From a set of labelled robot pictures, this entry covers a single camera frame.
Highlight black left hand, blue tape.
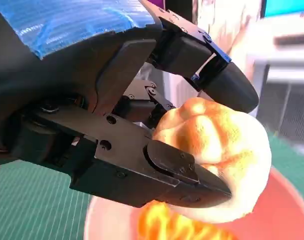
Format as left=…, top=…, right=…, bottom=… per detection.
left=0, top=0, right=260, bottom=209

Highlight long twisted golden bread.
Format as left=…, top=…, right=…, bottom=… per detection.
left=137, top=200, right=240, bottom=240

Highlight round scored bread bun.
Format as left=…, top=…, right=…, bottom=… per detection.
left=151, top=96, right=273, bottom=225

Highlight pink bowl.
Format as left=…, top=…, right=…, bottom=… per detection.
left=82, top=166, right=304, bottom=240

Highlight green cutting mat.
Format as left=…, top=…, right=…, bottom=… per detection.
left=0, top=131, right=304, bottom=240

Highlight red and purple poster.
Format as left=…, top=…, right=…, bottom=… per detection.
left=146, top=0, right=165, bottom=9

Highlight white cabinet with mesh panel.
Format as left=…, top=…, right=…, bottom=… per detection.
left=246, top=53, right=304, bottom=161

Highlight blue computer monitor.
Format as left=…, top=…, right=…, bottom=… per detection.
left=263, top=0, right=304, bottom=18

